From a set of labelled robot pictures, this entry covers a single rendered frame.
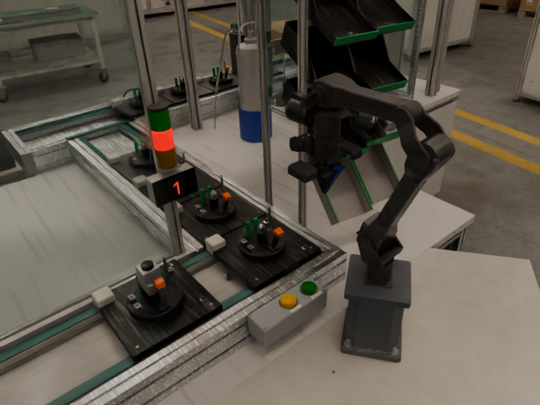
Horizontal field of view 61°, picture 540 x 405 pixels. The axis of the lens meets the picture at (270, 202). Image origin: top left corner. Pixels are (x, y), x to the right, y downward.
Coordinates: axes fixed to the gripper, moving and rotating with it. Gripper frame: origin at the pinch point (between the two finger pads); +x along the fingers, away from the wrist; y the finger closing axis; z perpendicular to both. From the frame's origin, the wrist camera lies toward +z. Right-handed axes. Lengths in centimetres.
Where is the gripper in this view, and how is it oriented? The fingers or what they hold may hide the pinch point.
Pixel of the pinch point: (325, 180)
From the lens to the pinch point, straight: 107.8
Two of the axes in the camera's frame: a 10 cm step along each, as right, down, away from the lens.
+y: -7.7, 3.7, -5.2
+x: 0.3, 8.3, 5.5
